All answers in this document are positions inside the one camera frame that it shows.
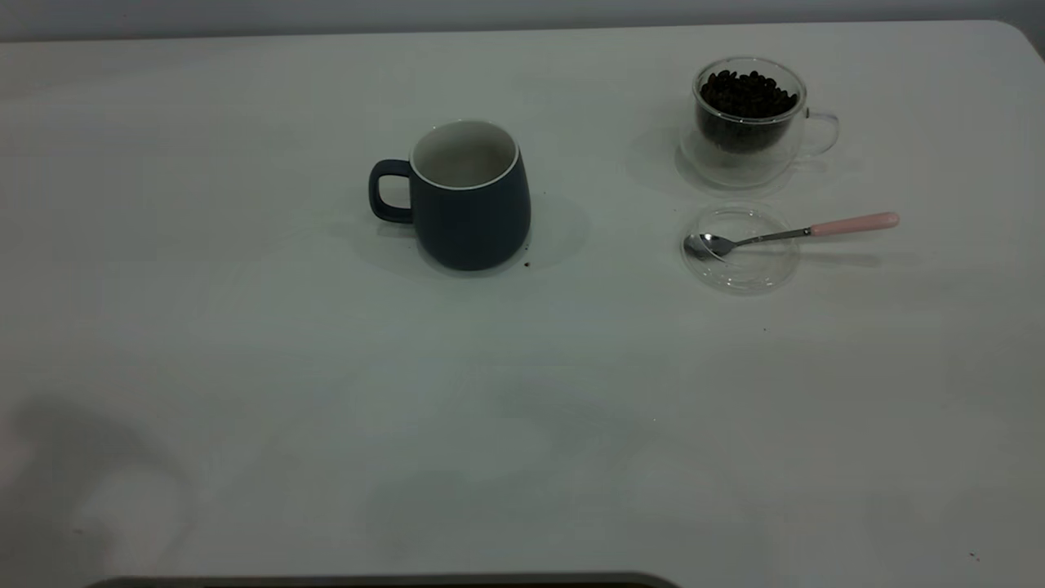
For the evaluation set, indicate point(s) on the dark blue ceramic mug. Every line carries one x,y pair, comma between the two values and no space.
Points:
473,220

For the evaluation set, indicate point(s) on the dark coffee beans pile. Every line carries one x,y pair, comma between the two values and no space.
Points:
747,98

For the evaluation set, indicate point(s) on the clear double-wall glass cup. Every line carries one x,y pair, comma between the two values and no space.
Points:
735,169

